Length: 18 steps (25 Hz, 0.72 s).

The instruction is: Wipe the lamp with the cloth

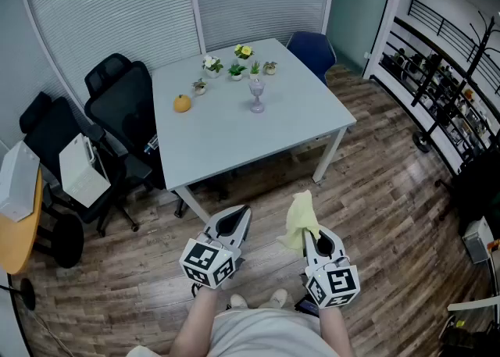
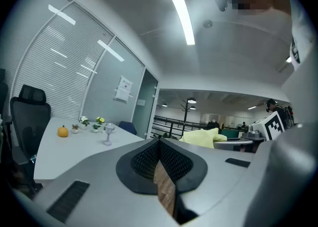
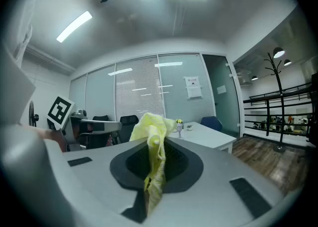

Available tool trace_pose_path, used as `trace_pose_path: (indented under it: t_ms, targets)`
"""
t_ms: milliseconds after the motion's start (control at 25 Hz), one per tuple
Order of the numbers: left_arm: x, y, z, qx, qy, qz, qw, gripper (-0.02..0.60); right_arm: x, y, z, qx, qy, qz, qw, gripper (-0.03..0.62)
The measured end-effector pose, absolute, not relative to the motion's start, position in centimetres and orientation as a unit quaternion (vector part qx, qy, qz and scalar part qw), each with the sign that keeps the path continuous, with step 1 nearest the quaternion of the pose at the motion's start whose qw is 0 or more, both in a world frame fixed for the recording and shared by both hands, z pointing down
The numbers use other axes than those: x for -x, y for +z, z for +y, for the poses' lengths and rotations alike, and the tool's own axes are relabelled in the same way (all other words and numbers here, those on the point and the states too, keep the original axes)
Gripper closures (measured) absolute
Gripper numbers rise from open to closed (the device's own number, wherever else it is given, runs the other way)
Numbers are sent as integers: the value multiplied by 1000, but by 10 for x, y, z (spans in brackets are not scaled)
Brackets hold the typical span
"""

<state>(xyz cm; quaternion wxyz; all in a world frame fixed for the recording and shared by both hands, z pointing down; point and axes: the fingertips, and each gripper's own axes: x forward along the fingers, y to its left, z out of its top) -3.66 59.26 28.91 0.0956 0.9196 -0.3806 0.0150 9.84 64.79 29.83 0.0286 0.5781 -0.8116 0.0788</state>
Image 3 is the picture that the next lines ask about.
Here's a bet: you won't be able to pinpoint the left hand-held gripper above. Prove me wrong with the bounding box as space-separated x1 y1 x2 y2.
47 95 122 152

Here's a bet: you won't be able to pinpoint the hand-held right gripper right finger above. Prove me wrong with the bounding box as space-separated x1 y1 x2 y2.
148 136 284 227

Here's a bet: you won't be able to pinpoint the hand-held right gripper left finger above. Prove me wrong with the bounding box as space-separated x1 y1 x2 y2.
44 137 151 224

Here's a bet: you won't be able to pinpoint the yellow cloth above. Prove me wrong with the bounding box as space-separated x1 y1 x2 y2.
129 112 177 216

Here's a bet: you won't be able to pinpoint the person's left forearm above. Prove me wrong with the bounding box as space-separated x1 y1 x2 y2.
37 128 67 152

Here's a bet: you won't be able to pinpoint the white table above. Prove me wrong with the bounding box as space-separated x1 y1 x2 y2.
166 121 237 154

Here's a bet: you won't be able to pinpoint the white window blinds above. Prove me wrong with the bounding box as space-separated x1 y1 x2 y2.
115 56 165 122

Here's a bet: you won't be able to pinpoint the blue chair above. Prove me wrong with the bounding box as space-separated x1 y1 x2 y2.
200 116 223 133

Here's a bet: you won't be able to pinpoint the small vase with flowers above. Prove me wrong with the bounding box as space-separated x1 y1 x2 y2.
174 118 185 139

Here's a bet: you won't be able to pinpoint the frosted glass door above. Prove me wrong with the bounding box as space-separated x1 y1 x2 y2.
202 54 241 138

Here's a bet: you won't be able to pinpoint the black standing fan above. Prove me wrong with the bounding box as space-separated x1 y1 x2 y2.
28 100 40 128

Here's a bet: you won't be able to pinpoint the black coat stand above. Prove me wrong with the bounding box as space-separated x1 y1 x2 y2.
263 52 286 152

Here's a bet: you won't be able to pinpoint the black metal railing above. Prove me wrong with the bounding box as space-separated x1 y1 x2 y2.
242 81 314 143

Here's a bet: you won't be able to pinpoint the white poster on glass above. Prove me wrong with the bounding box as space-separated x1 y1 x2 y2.
183 75 203 100

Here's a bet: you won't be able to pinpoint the long ceiling light panel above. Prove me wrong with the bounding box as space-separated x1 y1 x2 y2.
56 10 93 43

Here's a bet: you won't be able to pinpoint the person's white shirt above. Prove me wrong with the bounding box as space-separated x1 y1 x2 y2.
11 0 34 62

